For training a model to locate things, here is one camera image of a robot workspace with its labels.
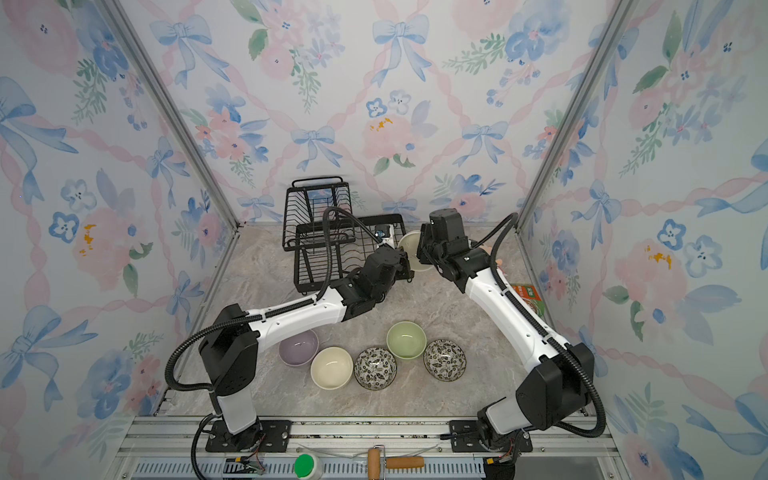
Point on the wooden handled tool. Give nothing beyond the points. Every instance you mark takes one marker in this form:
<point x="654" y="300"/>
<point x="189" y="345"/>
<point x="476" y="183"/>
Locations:
<point x="378" y="463"/>

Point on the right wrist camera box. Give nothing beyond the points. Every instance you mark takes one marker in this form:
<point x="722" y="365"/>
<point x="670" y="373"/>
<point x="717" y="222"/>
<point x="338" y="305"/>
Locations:
<point x="447" y="227"/>

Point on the cream white bowl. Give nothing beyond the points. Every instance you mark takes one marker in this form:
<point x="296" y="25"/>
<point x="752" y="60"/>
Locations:
<point x="332" y="368"/>

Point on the black wire dish rack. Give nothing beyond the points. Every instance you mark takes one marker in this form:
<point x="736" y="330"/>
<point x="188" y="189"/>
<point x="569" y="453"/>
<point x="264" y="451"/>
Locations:
<point x="306" y="201"/>

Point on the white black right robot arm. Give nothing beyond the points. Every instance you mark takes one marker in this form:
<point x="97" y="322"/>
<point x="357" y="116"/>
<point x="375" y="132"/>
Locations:
<point x="558" y="390"/>

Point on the right black floral bowl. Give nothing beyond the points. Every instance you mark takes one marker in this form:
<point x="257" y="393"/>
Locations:
<point x="444" y="360"/>

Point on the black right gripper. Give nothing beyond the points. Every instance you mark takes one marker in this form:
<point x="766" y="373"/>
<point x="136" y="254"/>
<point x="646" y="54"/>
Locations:
<point x="424" y="252"/>

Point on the light green bowl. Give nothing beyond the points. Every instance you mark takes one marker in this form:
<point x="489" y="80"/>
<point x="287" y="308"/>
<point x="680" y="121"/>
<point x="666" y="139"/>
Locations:
<point x="406" y="340"/>

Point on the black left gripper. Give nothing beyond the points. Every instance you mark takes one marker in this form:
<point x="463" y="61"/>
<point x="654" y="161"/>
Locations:
<point x="405" y="274"/>

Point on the black floral bowl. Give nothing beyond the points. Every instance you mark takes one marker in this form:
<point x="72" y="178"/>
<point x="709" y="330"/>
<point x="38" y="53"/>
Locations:
<point x="444" y="360"/>
<point x="375" y="368"/>

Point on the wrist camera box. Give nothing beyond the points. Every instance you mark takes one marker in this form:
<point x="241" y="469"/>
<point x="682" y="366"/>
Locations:
<point x="447" y="227"/>
<point x="374" y="268"/>

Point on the lavender bowl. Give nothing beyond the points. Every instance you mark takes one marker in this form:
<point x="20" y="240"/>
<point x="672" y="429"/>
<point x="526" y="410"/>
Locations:
<point x="300" y="349"/>

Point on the cream speckled bowl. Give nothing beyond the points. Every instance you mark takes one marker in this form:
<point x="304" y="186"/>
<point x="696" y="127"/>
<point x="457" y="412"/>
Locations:
<point x="409" y="243"/>

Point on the left black floral bowl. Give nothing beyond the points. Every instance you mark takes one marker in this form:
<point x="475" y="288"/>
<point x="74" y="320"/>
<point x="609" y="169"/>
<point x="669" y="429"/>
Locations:
<point x="375" y="368"/>

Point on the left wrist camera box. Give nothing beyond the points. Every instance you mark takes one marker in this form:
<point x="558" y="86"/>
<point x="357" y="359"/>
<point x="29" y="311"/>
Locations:
<point x="374" y="268"/>

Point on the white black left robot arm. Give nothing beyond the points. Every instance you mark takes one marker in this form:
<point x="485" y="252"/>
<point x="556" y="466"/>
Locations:
<point x="229" y="353"/>

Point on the green round button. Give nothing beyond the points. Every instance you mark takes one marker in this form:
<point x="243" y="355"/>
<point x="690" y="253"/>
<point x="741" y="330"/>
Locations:
<point x="308" y="467"/>

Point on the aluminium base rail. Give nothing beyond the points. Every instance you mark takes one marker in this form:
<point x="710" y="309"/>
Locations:
<point x="167" y="447"/>

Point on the green red soup packet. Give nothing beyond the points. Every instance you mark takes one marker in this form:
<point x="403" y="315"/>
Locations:
<point x="531" y="296"/>

